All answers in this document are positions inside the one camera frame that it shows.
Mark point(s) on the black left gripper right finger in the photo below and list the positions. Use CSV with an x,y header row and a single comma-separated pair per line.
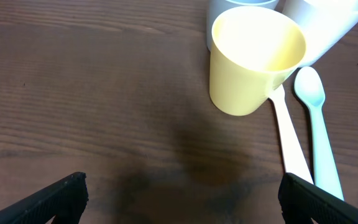
x,y
303,202

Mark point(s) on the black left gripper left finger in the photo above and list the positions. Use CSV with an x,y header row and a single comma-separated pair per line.
x,y
61,202

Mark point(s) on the yellow plastic cup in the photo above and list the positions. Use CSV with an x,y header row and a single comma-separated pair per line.
x,y
253,51

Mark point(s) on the white plastic fork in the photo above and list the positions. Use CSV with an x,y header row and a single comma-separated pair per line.
x,y
293,157

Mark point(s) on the light blue plastic spoon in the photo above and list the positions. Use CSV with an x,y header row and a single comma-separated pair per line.
x,y
309,88

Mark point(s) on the white plastic cup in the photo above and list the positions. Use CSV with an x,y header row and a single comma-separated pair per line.
x,y
323,22

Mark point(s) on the grey plastic cup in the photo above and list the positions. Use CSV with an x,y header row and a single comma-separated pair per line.
x,y
216,7

